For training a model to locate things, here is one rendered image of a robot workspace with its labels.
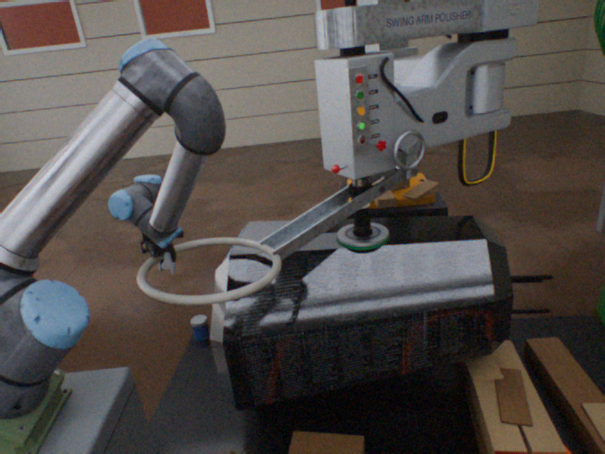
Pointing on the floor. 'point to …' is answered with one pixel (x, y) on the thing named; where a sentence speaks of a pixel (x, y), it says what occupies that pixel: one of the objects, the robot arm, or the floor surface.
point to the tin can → (200, 328)
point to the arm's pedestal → (101, 416)
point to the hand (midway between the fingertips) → (167, 268)
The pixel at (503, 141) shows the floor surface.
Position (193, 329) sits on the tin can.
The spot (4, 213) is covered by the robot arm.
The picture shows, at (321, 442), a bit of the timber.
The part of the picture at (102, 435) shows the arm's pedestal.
